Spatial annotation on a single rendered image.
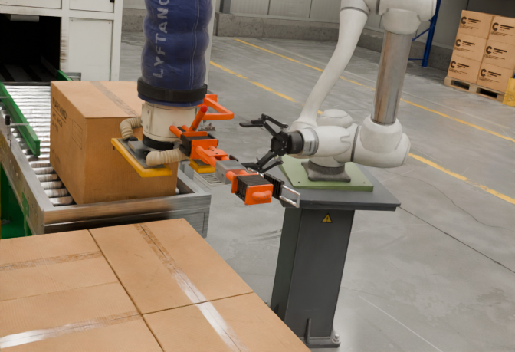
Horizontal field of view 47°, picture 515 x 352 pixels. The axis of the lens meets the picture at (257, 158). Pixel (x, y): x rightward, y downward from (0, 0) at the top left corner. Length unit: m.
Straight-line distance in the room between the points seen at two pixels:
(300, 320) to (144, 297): 0.97
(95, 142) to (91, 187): 0.19
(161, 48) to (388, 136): 0.97
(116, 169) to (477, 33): 8.28
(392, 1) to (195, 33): 0.70
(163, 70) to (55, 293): 0.77
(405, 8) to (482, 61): 7.93
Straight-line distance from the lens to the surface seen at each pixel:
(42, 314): 1.89
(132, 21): 11.60
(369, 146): 2.39
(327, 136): 1.99
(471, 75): 10.16
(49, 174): 2.87
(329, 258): 2.60
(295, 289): 2.63
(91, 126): 2.36
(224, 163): 1.63
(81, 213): 2.41
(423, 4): 2.16
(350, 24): 2.14
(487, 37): 10.06
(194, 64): 1.91
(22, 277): 2.07
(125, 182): 2.49
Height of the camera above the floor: 1.60
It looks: 19 degrees down
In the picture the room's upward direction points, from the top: 8 degrees clockwise
